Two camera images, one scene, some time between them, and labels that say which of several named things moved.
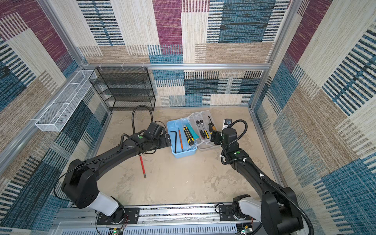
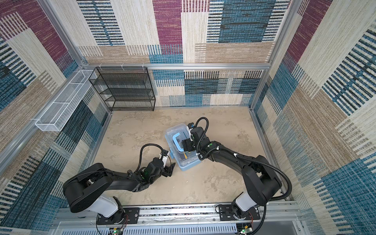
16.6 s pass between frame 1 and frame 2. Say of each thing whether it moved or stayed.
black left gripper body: moved
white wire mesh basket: stayed
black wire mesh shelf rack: stayed
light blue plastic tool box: moved
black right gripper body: moved
